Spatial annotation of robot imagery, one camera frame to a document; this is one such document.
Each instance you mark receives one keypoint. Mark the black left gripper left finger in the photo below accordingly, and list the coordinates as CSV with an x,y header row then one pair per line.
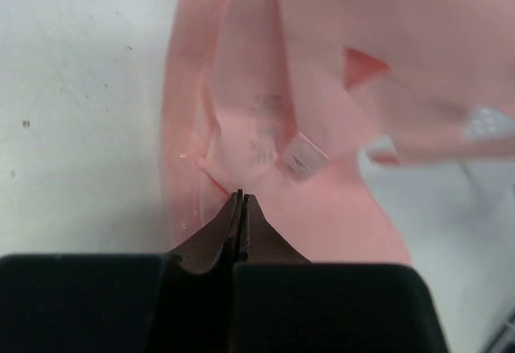
x,y
177,301

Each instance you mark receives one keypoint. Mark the white perforated plastic basket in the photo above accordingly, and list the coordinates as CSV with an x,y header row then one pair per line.
x,y
503,339

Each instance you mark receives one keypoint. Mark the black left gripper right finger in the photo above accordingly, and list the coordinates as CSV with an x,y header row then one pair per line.
x,y
328,307

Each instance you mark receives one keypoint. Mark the pink bra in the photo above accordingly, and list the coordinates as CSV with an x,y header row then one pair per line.
x,y
278,97

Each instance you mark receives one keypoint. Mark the white mesh laundry bag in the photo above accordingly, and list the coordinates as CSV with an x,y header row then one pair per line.
x,y
458,220

